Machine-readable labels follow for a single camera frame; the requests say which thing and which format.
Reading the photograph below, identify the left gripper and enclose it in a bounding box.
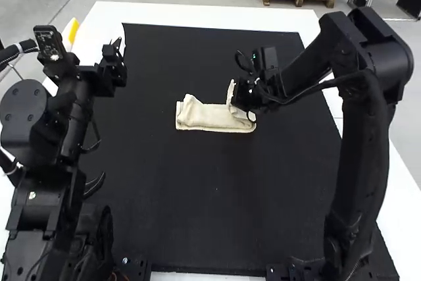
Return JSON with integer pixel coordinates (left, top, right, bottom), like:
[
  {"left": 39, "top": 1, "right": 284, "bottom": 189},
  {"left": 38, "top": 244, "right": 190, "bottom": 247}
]
[{"left": 37, "top": 16, "right": 82, "bottom": 83}]

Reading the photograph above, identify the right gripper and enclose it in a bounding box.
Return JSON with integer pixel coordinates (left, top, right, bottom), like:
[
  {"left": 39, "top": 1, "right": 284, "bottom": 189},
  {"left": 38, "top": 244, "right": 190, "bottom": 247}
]
[{"left": 226, "top": 76, "right": 264, "bottom": 113}]

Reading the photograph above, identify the pale towel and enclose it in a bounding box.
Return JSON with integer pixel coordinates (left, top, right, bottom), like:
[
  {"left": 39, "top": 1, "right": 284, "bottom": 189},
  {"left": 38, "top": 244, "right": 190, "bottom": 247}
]
[{"left": 174, "top": 93, "right": 257, "bottom": 134}]

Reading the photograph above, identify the black mat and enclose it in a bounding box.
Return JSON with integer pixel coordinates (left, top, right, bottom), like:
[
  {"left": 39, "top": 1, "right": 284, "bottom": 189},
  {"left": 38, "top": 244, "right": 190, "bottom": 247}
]
[{"left": 77, "top": 22, "right": 401, "bottom": 281}]

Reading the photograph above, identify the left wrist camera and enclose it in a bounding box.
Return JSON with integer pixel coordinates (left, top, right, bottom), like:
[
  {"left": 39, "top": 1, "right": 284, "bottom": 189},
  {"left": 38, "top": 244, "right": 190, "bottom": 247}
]
[{"left": 34, "top": 25, "right": 64, "bottom": 64}]

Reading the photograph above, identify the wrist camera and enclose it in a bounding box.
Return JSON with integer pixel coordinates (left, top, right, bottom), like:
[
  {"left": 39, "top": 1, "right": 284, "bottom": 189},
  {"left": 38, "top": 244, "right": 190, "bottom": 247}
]
[
  {"left": 34, "top": 25, "right": 64, "bottom": 64},
  {"left": 251, "top": 45, "right": 280, "bottom": 72}
]

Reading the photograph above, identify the black cable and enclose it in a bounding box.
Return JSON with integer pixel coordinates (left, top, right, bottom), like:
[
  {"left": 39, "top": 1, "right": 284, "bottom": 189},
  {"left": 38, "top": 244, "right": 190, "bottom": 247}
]
[
  {"left": 0, "top": 39, "right": 37, "bottom": 64},
  {"left": 234, "top": 49, "right": 256, "bottom": 76}
]

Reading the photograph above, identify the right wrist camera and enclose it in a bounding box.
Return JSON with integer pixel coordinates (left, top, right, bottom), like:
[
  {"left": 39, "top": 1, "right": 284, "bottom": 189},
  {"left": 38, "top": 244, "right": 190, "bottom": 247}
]
[{"left": 251, "top": 45, "right": 280, "bottom": 72}]

